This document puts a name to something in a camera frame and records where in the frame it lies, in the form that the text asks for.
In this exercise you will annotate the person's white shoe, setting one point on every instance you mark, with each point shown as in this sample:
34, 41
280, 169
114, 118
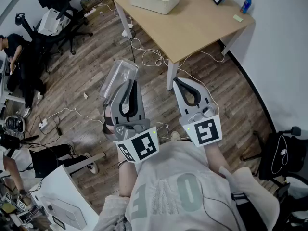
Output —
175, 136

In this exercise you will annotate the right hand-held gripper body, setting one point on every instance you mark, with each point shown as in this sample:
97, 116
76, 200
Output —
204, 131

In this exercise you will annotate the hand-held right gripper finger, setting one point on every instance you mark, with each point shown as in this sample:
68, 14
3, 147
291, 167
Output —
179, 95
204, 93

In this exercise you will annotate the blue drink bottle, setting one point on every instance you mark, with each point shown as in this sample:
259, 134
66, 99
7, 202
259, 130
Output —
246, 5

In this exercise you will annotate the person's left forearm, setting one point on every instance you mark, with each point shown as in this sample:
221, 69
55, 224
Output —
127, 179

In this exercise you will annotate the white desk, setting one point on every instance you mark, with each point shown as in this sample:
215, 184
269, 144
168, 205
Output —
57, 189

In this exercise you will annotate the clear plastic cup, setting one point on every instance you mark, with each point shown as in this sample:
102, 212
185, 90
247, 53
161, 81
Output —
118, 78

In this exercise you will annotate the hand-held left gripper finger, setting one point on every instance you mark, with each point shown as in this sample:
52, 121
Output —
118, 105
139, 100

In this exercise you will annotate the black and white headset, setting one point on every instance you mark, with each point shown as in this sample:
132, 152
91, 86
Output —
15, 124

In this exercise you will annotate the white flat device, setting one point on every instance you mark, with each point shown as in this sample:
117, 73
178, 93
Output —
67, 213

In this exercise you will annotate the person's torso in grey shirt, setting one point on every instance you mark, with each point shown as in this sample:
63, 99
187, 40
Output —
178, 191

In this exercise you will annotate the green sticky note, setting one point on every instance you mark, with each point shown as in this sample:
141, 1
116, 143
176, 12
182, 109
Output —
237, 18

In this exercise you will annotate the person's right forearm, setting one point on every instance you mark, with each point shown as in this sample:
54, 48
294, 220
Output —
217, 157

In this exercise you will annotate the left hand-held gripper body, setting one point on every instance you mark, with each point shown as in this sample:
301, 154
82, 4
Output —
142, 145

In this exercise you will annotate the black office chair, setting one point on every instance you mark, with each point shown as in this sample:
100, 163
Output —
53, 35

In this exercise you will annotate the person's left hand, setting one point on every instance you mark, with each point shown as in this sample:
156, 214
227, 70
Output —
108, 119

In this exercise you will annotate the white power strip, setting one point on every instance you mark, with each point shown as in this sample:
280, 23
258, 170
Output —
90, 12

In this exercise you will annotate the light wooden table white legs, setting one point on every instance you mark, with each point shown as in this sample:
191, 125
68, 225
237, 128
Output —
192, 28

